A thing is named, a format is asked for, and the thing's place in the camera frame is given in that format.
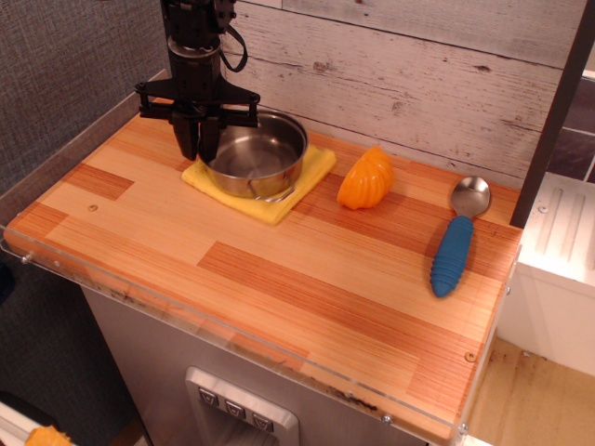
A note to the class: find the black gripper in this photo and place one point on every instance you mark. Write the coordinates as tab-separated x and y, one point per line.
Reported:
197	91

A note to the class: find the silver steel pot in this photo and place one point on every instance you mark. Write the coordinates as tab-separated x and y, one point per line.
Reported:
260	162

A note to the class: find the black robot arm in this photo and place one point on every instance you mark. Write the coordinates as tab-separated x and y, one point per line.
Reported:
196	23

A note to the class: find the yellow folded cloth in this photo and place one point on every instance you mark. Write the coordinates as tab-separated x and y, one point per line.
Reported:
316	166

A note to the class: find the orange plastic pepper half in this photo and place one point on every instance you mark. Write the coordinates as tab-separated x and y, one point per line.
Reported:
368	181

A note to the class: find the clear acrylic left guard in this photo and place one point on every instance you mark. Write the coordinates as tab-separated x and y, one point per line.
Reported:
51	123

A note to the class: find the clear acrylic guard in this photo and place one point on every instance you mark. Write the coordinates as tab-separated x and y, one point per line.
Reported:
51	123
324	304

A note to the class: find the silver toy fridge cabinet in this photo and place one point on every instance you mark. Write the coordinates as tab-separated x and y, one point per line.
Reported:
153	357

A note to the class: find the clear acrylic front guard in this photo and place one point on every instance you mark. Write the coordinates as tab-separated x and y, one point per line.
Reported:
324	304

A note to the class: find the ice dispenser button panel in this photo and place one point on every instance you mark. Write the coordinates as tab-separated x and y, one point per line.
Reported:
229	415

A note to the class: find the orange toy at corner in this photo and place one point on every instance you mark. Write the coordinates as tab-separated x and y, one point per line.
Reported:
47	436

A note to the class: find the blue handled metal spoon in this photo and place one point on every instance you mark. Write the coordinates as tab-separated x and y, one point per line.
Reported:
470	197

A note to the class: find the dark right vertical post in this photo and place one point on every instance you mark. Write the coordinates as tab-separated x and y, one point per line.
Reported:
562	101

